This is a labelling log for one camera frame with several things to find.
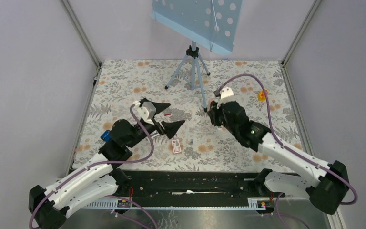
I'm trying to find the yellow red small toy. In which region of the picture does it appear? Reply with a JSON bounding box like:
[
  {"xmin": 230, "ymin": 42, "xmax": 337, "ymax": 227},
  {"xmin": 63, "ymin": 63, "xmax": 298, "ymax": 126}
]
[{"xmin": 258, "ymin": 89, "xmax": 269, "ymax": 102}]

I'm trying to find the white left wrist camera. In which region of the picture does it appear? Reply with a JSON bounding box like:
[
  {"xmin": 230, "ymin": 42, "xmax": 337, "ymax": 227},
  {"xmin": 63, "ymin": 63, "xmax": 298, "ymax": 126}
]
[{"xmin": 134, "ymin": 101, "xmax": 156, "ymax": 125}]

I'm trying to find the blue music stand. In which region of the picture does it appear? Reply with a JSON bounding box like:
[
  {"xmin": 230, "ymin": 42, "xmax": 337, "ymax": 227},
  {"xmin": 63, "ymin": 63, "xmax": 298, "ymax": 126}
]
[{"xmin": 151, "ymin": 0, "xmax": 243, "ymax": 112}]

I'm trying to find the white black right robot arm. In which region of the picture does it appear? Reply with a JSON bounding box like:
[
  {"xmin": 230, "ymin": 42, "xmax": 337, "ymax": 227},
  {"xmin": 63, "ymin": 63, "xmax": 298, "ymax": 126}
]
[{"xmin": 207, "ymin": 101, "xmax": 352, "ymax": 215}]

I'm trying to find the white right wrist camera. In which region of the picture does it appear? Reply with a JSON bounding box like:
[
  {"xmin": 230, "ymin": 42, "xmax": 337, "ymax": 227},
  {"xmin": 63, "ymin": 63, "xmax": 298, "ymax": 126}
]
[{"xmin": 215, "ymin": 87, "xmax": 234, "ymax": 106}]

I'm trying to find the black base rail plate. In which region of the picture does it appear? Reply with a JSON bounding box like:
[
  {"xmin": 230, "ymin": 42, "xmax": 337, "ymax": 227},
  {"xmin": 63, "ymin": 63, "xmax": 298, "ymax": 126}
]
[{"xmin": 111, "ymin": 170, "xmax": 279, "ymax": 206}]

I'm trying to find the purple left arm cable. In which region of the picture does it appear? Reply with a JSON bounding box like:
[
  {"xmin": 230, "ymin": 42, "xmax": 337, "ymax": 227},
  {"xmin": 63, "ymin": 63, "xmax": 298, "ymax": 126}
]
[{"xmin": 28, "ymin": 103, "xmax": 155, "ymax": 229}]

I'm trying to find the red white staple box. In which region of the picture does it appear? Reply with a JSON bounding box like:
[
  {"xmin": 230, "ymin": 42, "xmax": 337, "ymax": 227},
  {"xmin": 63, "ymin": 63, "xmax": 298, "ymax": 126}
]
[{"xmin": 171, "ymin": 139, "xmax": 182, "ymax": 154}]

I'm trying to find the grey cable duct strip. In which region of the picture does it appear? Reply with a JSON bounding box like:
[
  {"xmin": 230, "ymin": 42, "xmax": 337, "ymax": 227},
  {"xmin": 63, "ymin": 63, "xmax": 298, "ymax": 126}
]
[{"xmin": 83, "ymin": 198, "xmax": 275, "ymax": 213}]

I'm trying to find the floral patterned table mat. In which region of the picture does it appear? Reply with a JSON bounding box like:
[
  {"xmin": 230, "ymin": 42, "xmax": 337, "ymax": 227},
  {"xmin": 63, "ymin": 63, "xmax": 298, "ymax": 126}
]
[{"xmin": 71, "ymin": 60, "xmax": 303, "ymax": 172}]

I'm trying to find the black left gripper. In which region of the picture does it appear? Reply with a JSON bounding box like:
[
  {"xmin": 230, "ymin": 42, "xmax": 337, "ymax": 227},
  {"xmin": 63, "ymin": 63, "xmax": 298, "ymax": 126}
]
[{"xmin": 127, "ymin": 102, "xmax": 185, "ymax": 148}]

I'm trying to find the blue small box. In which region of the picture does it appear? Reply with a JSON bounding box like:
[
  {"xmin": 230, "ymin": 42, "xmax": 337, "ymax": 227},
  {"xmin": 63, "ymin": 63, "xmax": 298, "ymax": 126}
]
[{"xmin": 100, "ymin": 130, "xmax": 111, "ymax": 142}]

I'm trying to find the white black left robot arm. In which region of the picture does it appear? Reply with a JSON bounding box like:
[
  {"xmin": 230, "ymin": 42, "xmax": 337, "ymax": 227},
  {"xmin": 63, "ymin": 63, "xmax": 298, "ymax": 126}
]
[{"xmin": 28, "ymin": 98, "xmax": 185, "ymax": 229}]

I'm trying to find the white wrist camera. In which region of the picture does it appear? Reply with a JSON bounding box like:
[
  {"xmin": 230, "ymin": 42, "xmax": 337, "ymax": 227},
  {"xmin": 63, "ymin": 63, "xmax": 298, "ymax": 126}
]
[
  {"xmin": 134, "ymin": 101, "xmax": 156, "ymax": 125},
  {"xmin": 215, "ymin": 87, "xmax": 234, "ymax": 106}
]

